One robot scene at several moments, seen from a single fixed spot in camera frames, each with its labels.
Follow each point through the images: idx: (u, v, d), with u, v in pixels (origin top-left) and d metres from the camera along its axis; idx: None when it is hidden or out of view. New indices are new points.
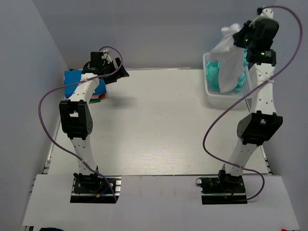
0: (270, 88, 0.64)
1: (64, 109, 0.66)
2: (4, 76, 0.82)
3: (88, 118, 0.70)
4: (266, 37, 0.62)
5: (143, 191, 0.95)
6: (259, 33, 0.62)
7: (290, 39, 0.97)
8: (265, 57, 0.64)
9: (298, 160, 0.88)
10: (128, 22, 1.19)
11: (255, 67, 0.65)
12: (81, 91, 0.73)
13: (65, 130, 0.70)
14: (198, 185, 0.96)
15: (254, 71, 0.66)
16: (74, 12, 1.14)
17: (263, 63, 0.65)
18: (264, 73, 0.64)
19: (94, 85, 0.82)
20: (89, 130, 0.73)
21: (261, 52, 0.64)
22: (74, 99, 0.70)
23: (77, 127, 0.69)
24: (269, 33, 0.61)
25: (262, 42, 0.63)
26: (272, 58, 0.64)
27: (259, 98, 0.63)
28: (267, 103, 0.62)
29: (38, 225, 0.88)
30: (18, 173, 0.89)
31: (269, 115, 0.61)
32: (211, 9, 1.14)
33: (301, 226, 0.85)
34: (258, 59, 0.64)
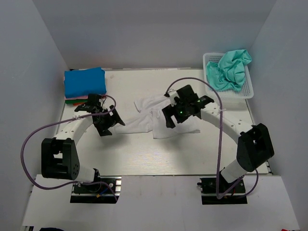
0: (226, 114, 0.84)
1: (47, 148, 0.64)
2: (4, 76, 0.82)
3: (73, 160, 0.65)
4: (190, 93, 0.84)
5: (143, 192, 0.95)
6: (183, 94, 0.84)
7: (290, 39, 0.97)
8: (202, 100, 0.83)
9: (298, 160, 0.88)
10: (128, 22, 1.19)
11: (204, 110, 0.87)
12: (70, 128, 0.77)
13: (45, 176, 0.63)
14: (198, 185, 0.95)
15: (207, 113, 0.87)
16: (74, 13, 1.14)
17: (206, 105, 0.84)
18: (213, 109, 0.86)
19: (86, 122, 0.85)
20: (73, 175, 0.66)
21: (198, 100, 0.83)
22: (61, 136, 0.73)
23: (60, 172, 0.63)
24: (188, 90, 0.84)
25: (190, 96, 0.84)
26: (208, 99, 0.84)
27: (232, 125, 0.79)
28: (239, 123, 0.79)
29: (38, 225, 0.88)
30: (18, 173, 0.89)
31: (254, 132, 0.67)
32: (211, 9, 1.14)
33: (301, 226, 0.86)
34: (201, 104, 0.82)
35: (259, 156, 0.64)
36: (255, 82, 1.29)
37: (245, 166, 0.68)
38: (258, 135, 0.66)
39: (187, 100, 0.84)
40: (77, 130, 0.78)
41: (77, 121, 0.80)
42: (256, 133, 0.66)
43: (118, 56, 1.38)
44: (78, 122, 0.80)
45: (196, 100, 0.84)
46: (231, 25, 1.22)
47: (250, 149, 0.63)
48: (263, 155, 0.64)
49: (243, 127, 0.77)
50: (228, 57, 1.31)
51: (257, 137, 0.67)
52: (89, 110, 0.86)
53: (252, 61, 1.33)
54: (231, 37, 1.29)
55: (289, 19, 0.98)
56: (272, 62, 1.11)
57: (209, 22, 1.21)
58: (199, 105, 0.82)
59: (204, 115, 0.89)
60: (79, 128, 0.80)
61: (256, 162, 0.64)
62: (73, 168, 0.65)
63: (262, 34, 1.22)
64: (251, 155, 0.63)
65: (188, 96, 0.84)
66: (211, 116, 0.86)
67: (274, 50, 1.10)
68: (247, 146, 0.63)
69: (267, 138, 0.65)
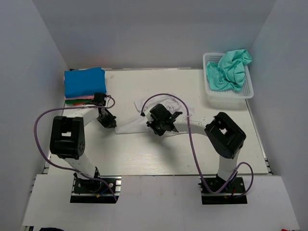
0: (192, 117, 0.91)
1: (58, 124, 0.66)
2: (4, 76, 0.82)
3: (82, 136, 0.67)
4: (162, 110, 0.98)
5: (143, 191, 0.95)
6: (156, 113, 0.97)
7: (290, 39, 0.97)
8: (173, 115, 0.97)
9: (298, 160, 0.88)
10: (128, 22, 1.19)
11: (176, 122, 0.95)
12: (80, 111, 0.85)
13: (54, 151, 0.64)
14: (198, 185, 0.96)
15: (178, 123, 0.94)
16: (74, 12, 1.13)
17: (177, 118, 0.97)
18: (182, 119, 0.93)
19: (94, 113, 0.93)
20: (80, 152, 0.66)
21: (170, 117, 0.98)
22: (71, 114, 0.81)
23: (68, 147, 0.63)
24: (160, 108, 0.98)
25: (163, 115, 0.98)
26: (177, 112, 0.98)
27: (198, 122, 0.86)
28: (204, 119, 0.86)
29: (38, 225, 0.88)
30: (18, 173, 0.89)
31: (218, 121, 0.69)
32: (211, 9, 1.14)
33: (301, 226, 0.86)
34: (173, 118, 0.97)
35: (233, 140, 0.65)
36: (255, 83, 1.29)
37: (226, 156, 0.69)
38: (224, 123, 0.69)
39: (161, 119, 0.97)
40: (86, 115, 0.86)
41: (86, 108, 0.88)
42: (222, 122, 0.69)
43: (118, 56, 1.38)
44: (87, 109, 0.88)
45: (168, 117, 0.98)
46: (231, 25, 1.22)
47: (219, 138, 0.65)
48: (236, 139, 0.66)
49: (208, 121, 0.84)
50: (228, 57, 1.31)
51: (224, 126, 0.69)
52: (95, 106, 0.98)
53: (252, 61, 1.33)
54: (231, 38, 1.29)
55: (289, 19, 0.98)
56: (272, 62, 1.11)
57: (208, 22, 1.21)
58: (171, 120, 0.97)
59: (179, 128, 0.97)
60: (87, 114, 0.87)
61: (233, 147, 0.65)
62: (81, 144, 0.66)
63: (262, 34, 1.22)
64: (224, 142, 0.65)
65: (162, 114, 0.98)
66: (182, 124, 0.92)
67: (275, 49, 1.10)
68: (214, 134, 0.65)
69: (229, 122, 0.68)
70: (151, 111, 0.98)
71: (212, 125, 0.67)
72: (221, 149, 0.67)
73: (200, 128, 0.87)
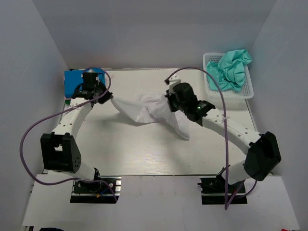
0: (231, 122, 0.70)
1: (46, 143, 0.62)
2: (4, 76, 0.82)
3: (74, 153, 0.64)
4: (190, 95, 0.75)
5: (143, 192, 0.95)
6: (183, 94, 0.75)
7: (290, 39, 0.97)
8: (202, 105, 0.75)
9: (298, 160, 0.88)
10: (128, 22, 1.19)
11: (206, 118, 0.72)
12: (68, 121, 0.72)
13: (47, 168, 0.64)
14: (198, 185, 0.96)
15: (209, 121, 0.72)
16: (74, 12, 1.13)
17: (208, 112, 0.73)
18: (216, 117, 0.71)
19: (84, 113, 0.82)
20: (75, 168, 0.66)
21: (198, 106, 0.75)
22: (59, 130, 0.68)
23: (62, 164, 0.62)
24: (190, 91, 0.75)
25: (190, 100, 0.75)
26: (208, 105, 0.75)
27: (238, 134, 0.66)
28: (247, 132, 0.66)
29: (38, 225, 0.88)
30: (18, 173, 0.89)
31: (261, 140, 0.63)
32: (210, 9, 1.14)
33: (301, 227, 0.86)
34: (201, 111, 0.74)
35: (269, 165, 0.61)
36: (255, 83, 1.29)
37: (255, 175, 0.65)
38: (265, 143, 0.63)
39: (186, 103, 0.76)
40: (75, 120, 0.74)
41: (75, 110, 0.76)
42: (263, 141, 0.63)
43: (118, 56, 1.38)
44: (76, 113, 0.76)
45: (196, 105, 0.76)
46: (230, 25, 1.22)
47: (259, 160, 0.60)
48: (272, 163, 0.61)
49: (252, 138, 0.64)
50: (228, 57, 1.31)
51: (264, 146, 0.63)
52: (86, 96, 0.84)
53: (252, 61, 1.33)
54: (231, 38, 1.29)
55: (289, 19, 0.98)
56: (272, 62, 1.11)
57: (208, 23, 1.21)
58: (200, 116, 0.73)
59: (205, 123, 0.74)
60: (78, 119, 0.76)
61: (266, 170, 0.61)
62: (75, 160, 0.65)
63: (262, 34, 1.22)
64: (261, 164, 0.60)
65: (188, 98, 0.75)
66: (214, 124, 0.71)
67: (274, 49, 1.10)
68: (256, 155, 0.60)
69: (273, 144, 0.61)
70: (175, 89, 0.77)
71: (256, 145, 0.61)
72: (254, 171, 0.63)
73: (237, 142, 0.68)
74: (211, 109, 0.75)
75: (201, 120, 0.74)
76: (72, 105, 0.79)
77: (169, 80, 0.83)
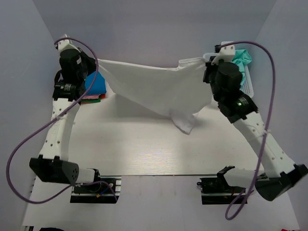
0: (271, 139, 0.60)
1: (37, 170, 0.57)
2: (4, 76, 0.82)
3: (69, 173, 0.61)
4: (234, 86, 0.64)
5: (143, 192, 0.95)
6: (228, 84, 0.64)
7: (290, 39, 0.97)
8: (242, 103, 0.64)
9: (298, 160, 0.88)
10: (128, 22, 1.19)
11: (243, 122, 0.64)
12: (55, 138, 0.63)
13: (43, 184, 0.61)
14: (198, 185, 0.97)
15: (245, 127, 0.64)
16: (74, 13, 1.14)
17: (247, 114, 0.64)
18: (255, 124, 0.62)
19: (71, 116, 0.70)
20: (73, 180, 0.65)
21: (238, 103, 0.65)
22: (47, 154, 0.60)
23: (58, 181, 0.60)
24: (231, 83, 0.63)
25: (230, 92, 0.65)
26: (250, 103, 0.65)
27: (272, 157, 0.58)
28: (282, 157, 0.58)
29: (39, 225, 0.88)
30: (18, 173, 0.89)
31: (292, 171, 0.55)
32: (210, 9, 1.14)
33: (301, 227, 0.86)
34: (240, 111, 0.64)
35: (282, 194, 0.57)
36: (255, 83, 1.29)
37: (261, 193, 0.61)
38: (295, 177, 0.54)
39: (225, 94, 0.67)
40: (62, 135, 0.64)
41: (60, 123, 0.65)
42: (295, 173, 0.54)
43: (118, 56, 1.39)
44: (62, 126, 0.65)
45: (235, 99, 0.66)
46: (230, 25, 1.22)
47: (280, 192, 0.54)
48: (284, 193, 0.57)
49: (285, 167, 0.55)
50: None
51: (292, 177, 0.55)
52: (70, 96, 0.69)
53: (252, 61, 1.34)
54: (231, 38, 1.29)
55: (289, 19, 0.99)
56: (272, 62, 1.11)
57: (208, 23, 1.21)
58: (238, 117, 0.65)
59: (237, 124, 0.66)
60: (66, 131, 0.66)
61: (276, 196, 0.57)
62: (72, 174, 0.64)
63: (262, 34, 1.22)
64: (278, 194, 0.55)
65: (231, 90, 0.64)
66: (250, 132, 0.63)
67: (274, 50, 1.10)
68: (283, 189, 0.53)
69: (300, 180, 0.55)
70: (222, 74, 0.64)
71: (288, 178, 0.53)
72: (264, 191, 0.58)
73: (267, 163, 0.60)
74: (252, 110, 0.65)
75: (236, 118, 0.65)
76: (56, 113, 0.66)
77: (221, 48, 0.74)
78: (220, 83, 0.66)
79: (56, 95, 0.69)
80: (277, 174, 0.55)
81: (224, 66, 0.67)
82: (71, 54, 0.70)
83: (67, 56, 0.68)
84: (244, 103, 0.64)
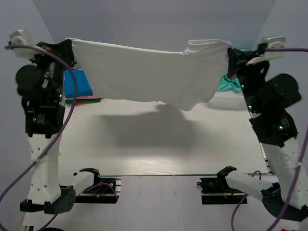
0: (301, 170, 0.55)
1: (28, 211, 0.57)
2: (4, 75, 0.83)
3: (64, 205, 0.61)
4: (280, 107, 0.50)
5: (143, 192, 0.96)
6: (276, 101, 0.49)
7: (288, 39, 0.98)
8: (283, 127, 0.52)
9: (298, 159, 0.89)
10: (128, 21, 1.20)
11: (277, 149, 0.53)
12: (41, 182, 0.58)
13: None
14: (198, 185, 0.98)
15: (277, 155, 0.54)
16: (75, 13, 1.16)
17: (285, 141, 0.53)
18: (292, 155, 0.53)
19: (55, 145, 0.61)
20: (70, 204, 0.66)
21: (278, 126, 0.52)
22: (37, 201, 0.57)
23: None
24: (281, 104, 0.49)
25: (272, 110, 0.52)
26: (292, 130, 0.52)
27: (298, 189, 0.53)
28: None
29: (38, 225, 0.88)
30: (18, 172, 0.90)
31: None
32: (209, 9, 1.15)
33: (301, 227, 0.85)
34: (278, 135, 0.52)
35: None
36: None
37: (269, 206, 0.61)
38: None
39: (264, 109, 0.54)
40: (49, 176, 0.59)
41: (43, 163, 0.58)
42: None
43: None
44: (46, 167, 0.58)
45: (275, 119, 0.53)
46: (229, 25, 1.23)
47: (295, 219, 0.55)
48: None
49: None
50: None
51: None
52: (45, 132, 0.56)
53: None
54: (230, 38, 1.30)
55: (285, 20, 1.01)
56: None
57: (207, 22, 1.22)
58: (274, 143, 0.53)
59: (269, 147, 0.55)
60: (51, 169, 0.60)
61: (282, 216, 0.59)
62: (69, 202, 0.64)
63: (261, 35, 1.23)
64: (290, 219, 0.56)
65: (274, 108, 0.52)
66: (280, 161, 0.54)
67: None
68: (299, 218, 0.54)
69: None
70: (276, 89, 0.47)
71: None
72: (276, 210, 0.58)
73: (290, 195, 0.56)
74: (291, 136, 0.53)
75: (270, 141, 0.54)
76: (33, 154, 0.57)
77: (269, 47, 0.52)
78: (267, 95, 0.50)
79: (29, 129, 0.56)
80: (299, 206, 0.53)
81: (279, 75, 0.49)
82: (32, 79, 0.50)
83: (26, 83, 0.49)
84: (286, 128, 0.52)
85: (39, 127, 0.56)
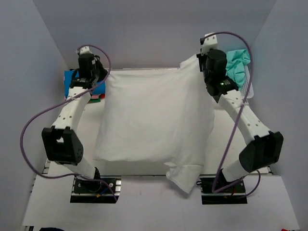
0: (249, 110, 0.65)
1: (48, 137, 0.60)
2: (4, 76, 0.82)
3: (76, 146, 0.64)
4: (220, 69, 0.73)
5: (143, 192, 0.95)
6: (213, 68, 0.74)
7: (290, 39, 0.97)
8: (226, 84, 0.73)
9: (298, 159, 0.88)
10: (128, 21, 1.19)
11: (224, 97, 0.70)
12: (68, 113, 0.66)
13: (53, 160, 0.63)
14: (198, 184, 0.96)
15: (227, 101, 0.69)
16: (73, 12, 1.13)
17: (228, 91, 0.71)
18: (235, 99, 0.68)
19: (83, 104, 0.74)
20: (78, 159, 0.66)
21: (221, 83, 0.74)
22: (62, 126, 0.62)
23: (64, 155, 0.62)
24: (221, 66, 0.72)
25: (217, 73, 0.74)
26: (233, 84, 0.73)
27: (247, 124, 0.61)
28: (257, 124, 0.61)
29: (38, 225, 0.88)
30: (18, 173, 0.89)
31: (265, 135, 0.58)
32: (211, 9, 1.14)
33: (301, 227, 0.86)
34: (223, 89, 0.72)
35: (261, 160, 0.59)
36: (255, 82, 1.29)
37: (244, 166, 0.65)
38: (270, 144, 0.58)
39: (212, 74, 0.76)
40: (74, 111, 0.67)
41: (74, 102, 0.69)
42: (270, 138, 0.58)
43: (118, 55, 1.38)
44: (75, 105, 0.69)
45: (220, 80, 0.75)
46: (230, 24, 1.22)
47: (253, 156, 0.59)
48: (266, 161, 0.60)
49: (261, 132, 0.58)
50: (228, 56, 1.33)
51: (269, 145, 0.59)
52: (84, 85, 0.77)
53: (252, 61, 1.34)
54: (231, 37, 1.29)
55: (289, 19, 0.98)
56: (272, 61, 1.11)
57: (209, 22, 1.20)
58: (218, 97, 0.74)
59: (220, 101, 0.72)
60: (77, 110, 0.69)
61: (256, 165, 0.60)
62: (77, 152, 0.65)
63: (262, 34, 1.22)
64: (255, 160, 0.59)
65: (216, 71, 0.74)
66: (230, 107, 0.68)
67: (274, 50, 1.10)
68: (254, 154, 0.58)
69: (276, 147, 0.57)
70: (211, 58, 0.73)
71: (261, 142, 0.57)
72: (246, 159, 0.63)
73: (244, 130, 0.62)
74: (234, 89, 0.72)
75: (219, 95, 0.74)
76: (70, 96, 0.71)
77: (205, 40, 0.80)
78: (208, 65, 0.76)
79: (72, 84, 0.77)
80: (251, 137, 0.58)
81: (214, 52, 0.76)
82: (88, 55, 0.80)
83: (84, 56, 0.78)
84: (226, 83, 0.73)
85: (79, 84, 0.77)
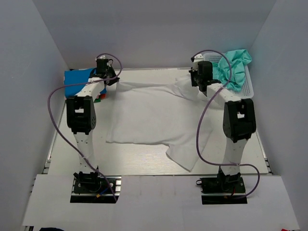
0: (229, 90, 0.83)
1: (70, 103, 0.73)
2: (4, 76, 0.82)
3: (92, 113, 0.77)
4: (207, 72, 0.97)
5: (143, 191, 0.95)
6: (202, 70, 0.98)
7: (290, 39, 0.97)
8: (211, 82, 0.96)
9: (297, 159, 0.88)
10: (128, 21, 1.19)
11: (210, 87, 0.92)
12: (88, 89, 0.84)
13: (69, 126, 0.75)
14: (198, 184, 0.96)
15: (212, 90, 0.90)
16: (73, 11, 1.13)
17: (212, 84, 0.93)
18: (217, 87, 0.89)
19: (98, 91, 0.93)
20: (92, 126, 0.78)
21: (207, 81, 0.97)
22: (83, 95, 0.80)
23: (81, 121, 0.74)
24: (208, 70, 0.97)
25: (205, 75, 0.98)
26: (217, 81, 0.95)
27: (225, 97, 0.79)
28: (233, 96, 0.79)
29: (38, 225, 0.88)
30: (18, 173, 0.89)
31: (241, 102, 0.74)
32: (210, 9, 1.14)
33: (301, 227, 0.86)
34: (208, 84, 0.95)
35: (240, 125, 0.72)
36: (255, 82, 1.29)
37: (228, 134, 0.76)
38: (248, 109, 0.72)
39: (201, 76, 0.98)
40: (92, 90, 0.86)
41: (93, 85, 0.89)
42: (244, 107, 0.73)
43: (118, 56, 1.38)
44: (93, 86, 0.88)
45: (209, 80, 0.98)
46: (230, 25, 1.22)
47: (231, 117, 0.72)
48: (246, 128, 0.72)
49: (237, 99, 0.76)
50: (228, 56, 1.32)
51: (245, 111, 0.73)
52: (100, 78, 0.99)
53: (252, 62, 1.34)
54: (231, 38, 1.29)
55: (289, 19, 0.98)
56: (272, 61, 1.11)
57: (208, 22, 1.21)
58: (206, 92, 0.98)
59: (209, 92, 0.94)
60: (94, 90, 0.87)
61: (238, 130, 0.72)
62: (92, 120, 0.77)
63: (262, 35, 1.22)
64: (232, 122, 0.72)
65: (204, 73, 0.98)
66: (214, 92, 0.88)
67: (274, 50, 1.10)
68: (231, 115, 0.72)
69: (250, 112, 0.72)
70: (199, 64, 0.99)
71: (235, 105, 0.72)
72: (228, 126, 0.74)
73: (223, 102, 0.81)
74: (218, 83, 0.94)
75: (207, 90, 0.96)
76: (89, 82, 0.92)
77: (194, 57, 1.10)
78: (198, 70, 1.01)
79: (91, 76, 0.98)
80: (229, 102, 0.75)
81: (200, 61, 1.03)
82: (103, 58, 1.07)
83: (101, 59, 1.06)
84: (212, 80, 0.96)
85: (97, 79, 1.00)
